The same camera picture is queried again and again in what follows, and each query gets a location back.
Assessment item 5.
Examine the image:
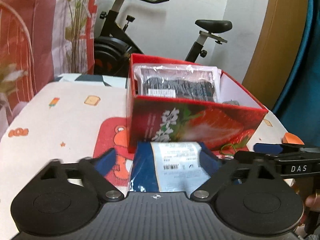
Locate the blue packaged cloth with label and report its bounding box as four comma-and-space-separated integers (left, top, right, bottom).
130, 142, 210, 196

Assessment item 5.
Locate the person's hand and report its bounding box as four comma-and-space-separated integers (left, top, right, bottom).
300, 190, 320, 225

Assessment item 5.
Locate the orange plastic dish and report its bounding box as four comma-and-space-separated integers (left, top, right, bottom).
282, 132, 304, 145

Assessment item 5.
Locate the red bear cartoon mat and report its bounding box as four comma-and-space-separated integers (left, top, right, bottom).
93, 117, 134, 194

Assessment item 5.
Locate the teal blue fabric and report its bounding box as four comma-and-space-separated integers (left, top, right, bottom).
272, 0, 319, 146

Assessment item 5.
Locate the white patterned tablecloth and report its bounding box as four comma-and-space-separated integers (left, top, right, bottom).
1, 78, 286, 239

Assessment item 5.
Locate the red strawberry cardboard box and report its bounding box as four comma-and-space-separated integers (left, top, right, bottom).
126, 54, 268, 152

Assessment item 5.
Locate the clear bag of dark socks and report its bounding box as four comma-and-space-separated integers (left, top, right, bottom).
133, 63, 222, 102

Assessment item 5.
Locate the wooden door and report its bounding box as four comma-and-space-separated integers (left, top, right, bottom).
242, 0, 309, 109

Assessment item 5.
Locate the black exercise bike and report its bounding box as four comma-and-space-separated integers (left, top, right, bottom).
93, 0, 233, 77

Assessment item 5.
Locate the red floral curtain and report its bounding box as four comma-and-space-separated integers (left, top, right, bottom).
1, 0, 98, 132

